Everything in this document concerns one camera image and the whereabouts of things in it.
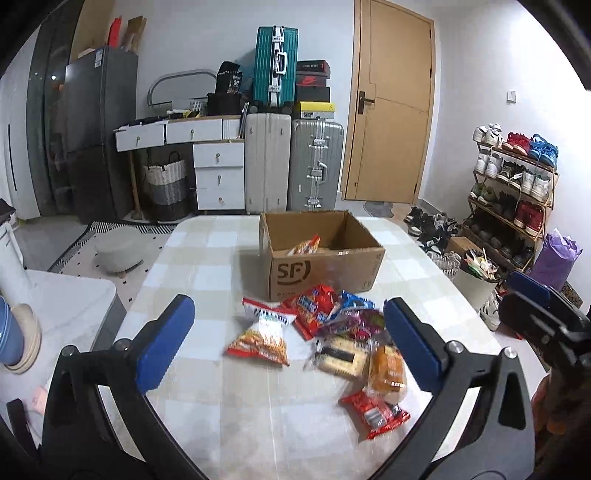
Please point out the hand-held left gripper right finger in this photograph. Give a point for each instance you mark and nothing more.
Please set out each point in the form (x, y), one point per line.
(411, 341)

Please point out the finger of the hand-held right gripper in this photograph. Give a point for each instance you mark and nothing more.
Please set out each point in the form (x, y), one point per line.
(531, 287)
(515, 314)

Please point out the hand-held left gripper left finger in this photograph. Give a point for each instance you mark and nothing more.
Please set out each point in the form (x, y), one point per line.
(166, 341)

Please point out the purple candy packet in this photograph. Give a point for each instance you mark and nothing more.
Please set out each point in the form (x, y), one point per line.
(358, 325)

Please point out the clear cracker sandwich pack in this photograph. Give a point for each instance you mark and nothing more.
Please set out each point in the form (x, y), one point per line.
(339, 357)

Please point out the person's right hand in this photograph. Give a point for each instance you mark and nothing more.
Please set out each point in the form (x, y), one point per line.
(541, 406)

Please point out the purple bag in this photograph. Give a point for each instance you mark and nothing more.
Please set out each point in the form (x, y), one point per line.
(554, 263)

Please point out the orange bread pack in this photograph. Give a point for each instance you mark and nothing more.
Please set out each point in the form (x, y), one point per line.
(388, 374)

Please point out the white trash bin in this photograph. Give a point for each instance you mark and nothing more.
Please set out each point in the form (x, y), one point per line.
(473, 288)

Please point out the blue snack packet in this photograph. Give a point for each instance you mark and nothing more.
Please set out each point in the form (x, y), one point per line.
(358, 302)

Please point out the checked tablecloth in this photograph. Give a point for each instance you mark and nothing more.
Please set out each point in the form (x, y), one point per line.
(207, 277)

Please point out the small red snack packet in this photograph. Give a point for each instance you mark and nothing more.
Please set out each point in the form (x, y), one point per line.
(374, 413)

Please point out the small cardboard box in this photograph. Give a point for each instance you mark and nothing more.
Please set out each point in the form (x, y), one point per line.
(459, 247)

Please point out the orange chips packet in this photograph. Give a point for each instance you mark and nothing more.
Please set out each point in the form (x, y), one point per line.
(258, 344)

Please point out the white padded seat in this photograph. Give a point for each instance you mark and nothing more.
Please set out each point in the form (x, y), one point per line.
(69, 309)

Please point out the grey round stool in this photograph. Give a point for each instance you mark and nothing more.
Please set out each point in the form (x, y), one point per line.
(117, 249)

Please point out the red biscuit packet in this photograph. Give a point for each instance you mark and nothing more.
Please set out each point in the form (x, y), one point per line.
(311, 309)

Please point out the shoe rack with shoes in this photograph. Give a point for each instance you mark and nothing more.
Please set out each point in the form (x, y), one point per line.
(521, 180)

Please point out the pile of dark shoes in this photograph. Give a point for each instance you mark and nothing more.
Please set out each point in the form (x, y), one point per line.
(431, 230)

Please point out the black and white rug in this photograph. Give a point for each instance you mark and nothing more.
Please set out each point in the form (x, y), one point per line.
(78, 249)

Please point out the beige slipper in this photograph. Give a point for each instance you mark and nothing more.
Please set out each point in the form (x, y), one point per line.
(30, 337)

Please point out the grey door mat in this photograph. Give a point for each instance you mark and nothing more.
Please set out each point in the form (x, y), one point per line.
(377, 208)

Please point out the orange snack packet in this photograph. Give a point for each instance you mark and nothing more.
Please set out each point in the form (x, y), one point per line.
(304, 245)

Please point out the woven laundry basket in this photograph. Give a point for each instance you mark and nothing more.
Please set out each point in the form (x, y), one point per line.
(164, 189)

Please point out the white drawer cabinet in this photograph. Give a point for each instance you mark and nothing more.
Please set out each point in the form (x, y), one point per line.
(219, 177)

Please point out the silver suitcase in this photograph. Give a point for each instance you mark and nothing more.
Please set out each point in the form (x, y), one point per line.
(318, 161)

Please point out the white suitcase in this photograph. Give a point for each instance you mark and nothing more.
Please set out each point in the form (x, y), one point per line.
(268, 166)

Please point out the wooden door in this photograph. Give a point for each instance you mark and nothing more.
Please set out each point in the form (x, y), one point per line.
(392, 138)

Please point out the white desk with drawers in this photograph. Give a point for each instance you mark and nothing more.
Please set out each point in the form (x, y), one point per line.
(184, 131)

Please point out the grey refrigerator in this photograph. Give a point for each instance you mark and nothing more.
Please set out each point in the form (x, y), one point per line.
(99, 138)

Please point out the black storage box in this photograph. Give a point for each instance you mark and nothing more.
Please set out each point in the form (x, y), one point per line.
(224, 104)

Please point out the white and yellow shoe box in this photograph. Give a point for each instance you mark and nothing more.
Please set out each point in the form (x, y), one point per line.
(316, 111)

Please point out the dark glass cabinet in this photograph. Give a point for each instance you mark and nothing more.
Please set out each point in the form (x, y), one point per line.
(46, 115)

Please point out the black paper bag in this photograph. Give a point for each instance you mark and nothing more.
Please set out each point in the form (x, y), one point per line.
(229, 78)

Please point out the red and black shoe box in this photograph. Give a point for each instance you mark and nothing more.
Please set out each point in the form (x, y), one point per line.
(313, 81)

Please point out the teal suitcase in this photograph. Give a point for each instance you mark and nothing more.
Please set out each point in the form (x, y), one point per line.
(268, 69)

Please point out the tall brown cardboard box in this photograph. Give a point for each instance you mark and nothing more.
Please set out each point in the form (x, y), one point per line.
(135, 34)

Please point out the large flat cardboard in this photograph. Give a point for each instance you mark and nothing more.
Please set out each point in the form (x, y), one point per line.
(94, 27)

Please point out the chrome curved rail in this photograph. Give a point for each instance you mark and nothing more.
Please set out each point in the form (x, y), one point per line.
(180, 74)

